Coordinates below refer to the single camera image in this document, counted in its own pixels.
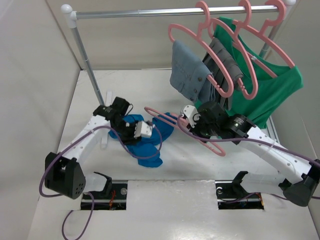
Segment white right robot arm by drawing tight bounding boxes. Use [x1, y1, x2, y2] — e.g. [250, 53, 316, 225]
[182, 101, 320, 207]

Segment pink hanger with jeans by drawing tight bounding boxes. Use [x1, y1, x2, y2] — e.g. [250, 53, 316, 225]
[167, 0, 234, 98]

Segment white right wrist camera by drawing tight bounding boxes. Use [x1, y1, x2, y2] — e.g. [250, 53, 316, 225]
[180, 105, 201, 128]

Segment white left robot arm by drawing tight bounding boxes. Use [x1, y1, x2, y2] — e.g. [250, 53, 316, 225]
[39, 97, 151, 200]

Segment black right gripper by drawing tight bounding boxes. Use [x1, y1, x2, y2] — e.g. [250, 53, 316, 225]
[186, 114, 219, 144]

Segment pink hanger with green shirt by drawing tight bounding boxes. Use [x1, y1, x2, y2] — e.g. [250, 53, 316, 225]
[232, 0, 296, 69]

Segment blue denim jeans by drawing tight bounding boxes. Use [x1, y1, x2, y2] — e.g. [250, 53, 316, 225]
[169, 40, 215, 103]

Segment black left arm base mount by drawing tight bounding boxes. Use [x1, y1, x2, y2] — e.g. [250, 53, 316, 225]
[80, 172, 128, 211]

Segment metal clothes rack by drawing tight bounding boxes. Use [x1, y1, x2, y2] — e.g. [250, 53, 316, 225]
[60, 0, 297, 106]

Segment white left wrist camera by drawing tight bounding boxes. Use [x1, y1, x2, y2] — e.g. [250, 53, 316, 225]
[134, 121, 153, 138]

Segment pink plastic hanger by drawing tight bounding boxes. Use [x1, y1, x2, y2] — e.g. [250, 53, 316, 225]
[144, 106, 226, 157]

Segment green t shirt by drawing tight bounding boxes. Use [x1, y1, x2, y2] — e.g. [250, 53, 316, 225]
[209, 25, 304, 129]

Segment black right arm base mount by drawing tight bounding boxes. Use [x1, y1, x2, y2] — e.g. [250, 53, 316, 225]
[215, 171, 264, 210]

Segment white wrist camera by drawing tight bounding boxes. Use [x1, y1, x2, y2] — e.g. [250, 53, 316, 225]
[180, 105, 201, 128]
[134, 121, 153, 138]

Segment pink hanger with trousers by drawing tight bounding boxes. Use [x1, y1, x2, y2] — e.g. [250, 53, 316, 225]
[209, 0, 259, 100]

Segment grey trousers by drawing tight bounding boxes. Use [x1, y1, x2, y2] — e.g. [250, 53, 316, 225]
[201, 37, 244, 111]

